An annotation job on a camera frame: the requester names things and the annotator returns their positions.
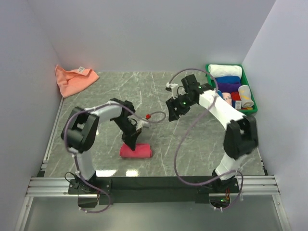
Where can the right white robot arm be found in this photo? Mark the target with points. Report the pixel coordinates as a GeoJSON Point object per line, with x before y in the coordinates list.
{"type": "Point", "coordinates": [241, 136]}

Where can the red rolled towel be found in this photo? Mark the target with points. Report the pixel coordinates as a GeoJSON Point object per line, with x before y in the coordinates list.
{"type": "Point", "coordinates": [236, 100]}

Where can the green plastic bin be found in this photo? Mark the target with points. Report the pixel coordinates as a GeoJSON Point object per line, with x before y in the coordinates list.
{"type": "Point", "coordinates": [244, 81]}

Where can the purple rolled towel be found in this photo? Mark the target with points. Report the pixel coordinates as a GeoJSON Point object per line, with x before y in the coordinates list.
{"type": "Point", "coordinates": [228, 87]}

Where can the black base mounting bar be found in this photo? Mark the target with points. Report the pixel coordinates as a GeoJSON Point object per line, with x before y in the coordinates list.
{"type": "Point", "coordinates": [151, 189]}

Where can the yellow grey patterned towel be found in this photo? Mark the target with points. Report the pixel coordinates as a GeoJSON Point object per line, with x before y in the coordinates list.
{"type": "Point", "coordinates": [245, 96]}

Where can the light blue rolled towel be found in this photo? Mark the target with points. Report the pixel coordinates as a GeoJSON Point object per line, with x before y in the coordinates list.
{"type": "Point", "coordinates": [220, 93]}

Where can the salmon orange towel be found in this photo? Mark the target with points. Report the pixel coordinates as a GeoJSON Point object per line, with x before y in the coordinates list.
{"type": "Point", "coordinates": [72, 82]}

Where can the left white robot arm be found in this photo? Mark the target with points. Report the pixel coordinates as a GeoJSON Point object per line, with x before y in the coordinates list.
{"type": "Point", "coordinates": [80, 129]}

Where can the aluminium rail frame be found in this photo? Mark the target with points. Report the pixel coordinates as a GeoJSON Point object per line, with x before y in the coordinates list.
{"type": "Point", "coordinates": [248, 186]}

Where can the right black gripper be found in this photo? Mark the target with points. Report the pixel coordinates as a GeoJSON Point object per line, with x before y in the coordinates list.
{"type": "Point", "coordinates": [172, 104]}

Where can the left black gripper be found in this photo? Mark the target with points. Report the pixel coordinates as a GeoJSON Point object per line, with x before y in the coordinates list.
{"type": "Point", "coordinates": [130, 138]}

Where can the white label on salmon towel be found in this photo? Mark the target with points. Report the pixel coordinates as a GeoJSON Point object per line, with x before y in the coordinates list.
{"type": "Point", "coordinates": [80, 69]}

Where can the pink white rolled towel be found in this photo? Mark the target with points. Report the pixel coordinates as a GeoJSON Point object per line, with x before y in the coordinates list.
{"type": "Point", "coordinates": [227, 98]}

